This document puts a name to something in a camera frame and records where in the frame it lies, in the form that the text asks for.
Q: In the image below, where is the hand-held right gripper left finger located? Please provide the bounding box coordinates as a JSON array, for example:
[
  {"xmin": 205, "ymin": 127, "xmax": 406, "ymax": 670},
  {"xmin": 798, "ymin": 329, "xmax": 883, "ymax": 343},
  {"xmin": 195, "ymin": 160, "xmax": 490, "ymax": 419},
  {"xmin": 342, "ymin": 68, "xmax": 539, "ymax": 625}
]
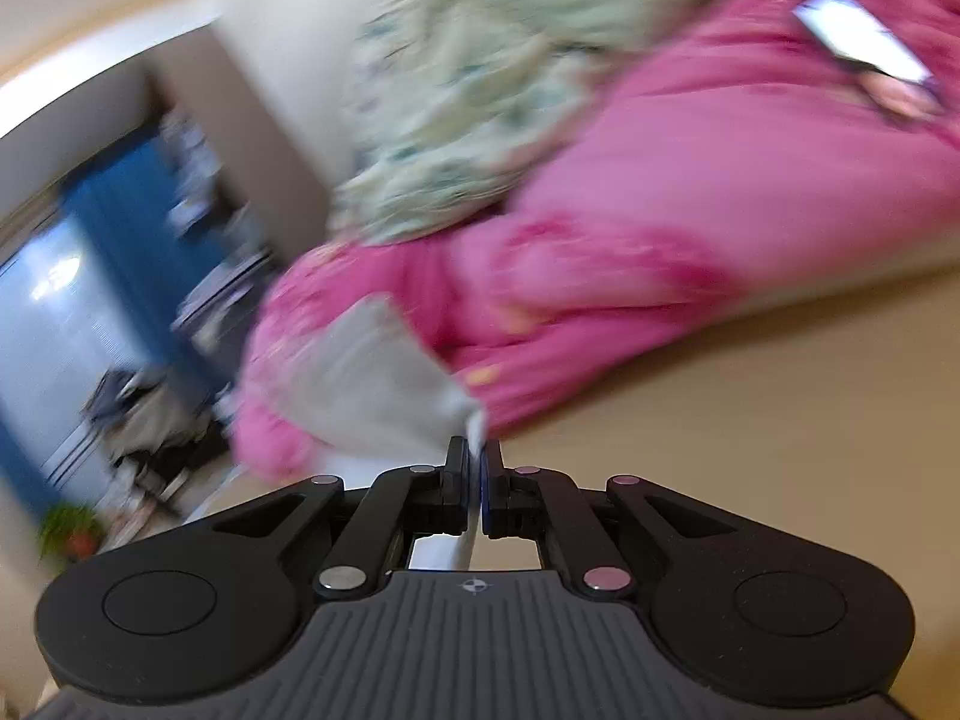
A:
[{"xmin": 210, "ymin": 436, "xmax": 470, "ymax": 602}]

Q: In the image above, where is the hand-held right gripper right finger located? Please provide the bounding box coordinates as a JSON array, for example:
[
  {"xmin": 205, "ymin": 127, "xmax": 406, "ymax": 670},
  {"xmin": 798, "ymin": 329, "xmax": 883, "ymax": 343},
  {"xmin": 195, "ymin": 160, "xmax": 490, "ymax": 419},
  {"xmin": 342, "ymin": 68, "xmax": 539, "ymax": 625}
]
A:
[{"xmin": 480, "ymin": 439, "xmax": 742, "ymax": 602}]

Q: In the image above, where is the white small garment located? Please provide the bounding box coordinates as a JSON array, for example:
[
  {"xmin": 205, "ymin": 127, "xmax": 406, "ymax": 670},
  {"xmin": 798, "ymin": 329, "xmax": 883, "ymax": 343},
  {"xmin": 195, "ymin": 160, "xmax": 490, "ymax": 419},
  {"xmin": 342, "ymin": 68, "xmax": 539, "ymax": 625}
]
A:
[{"xmin": 296, "ymin": 294, "xmax": 487, "ymax": 571}]

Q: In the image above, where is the dark chair with clothes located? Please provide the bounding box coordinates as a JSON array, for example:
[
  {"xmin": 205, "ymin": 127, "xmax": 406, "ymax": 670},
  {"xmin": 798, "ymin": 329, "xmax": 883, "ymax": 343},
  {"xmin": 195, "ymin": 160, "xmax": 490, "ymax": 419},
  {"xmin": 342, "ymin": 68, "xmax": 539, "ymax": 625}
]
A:
[{"xmin": 82, "ymin": 367, "xmax": 226, "ymax": 515}]

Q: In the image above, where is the green potted plant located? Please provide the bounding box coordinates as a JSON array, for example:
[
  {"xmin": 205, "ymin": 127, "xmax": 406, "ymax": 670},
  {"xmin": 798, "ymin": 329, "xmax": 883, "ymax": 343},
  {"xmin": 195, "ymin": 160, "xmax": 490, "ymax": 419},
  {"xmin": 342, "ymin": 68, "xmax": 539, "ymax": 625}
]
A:
[{"xmin": 37, "ymin": 502, "xmax": 106, "ymax": 563}]

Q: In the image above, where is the pink blanket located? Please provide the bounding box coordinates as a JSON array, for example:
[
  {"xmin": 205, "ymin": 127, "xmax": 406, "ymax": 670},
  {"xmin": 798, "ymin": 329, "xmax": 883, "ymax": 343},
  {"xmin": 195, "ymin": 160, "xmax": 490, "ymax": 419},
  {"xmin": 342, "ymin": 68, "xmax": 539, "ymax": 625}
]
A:
[{"xmin": 229, "ymin": 0, "xmax": 960, "ymax": 481}]

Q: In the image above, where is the green floral blanket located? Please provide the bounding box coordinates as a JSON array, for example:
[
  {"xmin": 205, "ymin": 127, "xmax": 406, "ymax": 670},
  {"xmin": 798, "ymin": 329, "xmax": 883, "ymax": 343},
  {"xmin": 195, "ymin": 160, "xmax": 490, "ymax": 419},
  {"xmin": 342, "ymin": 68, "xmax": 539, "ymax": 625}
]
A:
[{"xmin": 330, "ymin": 0, "xmax": 706, "ymax": 245}]

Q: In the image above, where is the bright window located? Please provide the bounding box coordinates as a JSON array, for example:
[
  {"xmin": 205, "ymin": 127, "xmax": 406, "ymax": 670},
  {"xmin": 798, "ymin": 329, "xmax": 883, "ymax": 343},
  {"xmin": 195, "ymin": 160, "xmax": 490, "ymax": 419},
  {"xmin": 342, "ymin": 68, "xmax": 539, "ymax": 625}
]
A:
[{"xmin": 0, "ymin": 206, "xmax": 188, "ymax": 466}]

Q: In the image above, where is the smartphone with lit screen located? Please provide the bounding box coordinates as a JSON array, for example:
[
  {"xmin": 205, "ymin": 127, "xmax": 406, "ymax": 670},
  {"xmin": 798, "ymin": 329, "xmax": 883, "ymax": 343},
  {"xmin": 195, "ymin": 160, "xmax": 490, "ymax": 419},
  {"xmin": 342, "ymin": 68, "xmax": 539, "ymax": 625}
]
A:
[{"xmin": 793, "ymin": 0, "xmax": 938, "ymax": 87}]

